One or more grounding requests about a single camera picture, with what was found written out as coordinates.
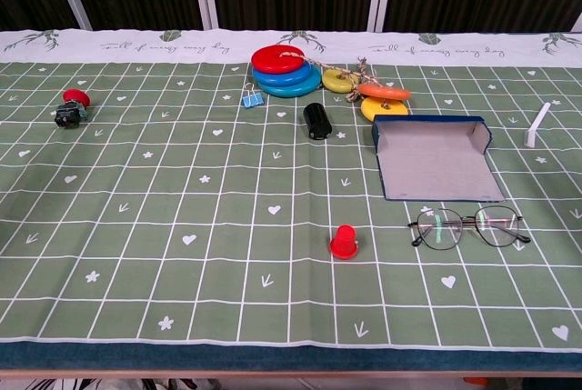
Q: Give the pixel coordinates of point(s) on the red emergency stop button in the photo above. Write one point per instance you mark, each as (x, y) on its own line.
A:
(75, 96)

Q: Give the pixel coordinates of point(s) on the blue floral glasses case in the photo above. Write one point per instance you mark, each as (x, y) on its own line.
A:
(432, 162)

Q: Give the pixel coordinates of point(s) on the thin-framed eyeglasses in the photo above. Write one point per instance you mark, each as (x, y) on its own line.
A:
(438, 231)

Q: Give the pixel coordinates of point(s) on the black plastic cylinder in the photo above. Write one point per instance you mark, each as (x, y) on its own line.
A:
(316, 119)

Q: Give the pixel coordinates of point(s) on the white bent plastic strip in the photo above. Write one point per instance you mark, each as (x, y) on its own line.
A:
(538, 124)

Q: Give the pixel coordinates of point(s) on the small red plastic cap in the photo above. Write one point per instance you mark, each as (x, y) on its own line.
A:
(344, 244)

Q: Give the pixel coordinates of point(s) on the green grid tablecloth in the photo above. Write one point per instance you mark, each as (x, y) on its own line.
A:
(182, 181)

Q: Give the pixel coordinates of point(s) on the blue binder clip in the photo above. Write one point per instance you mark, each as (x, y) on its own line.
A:
(252, 100)

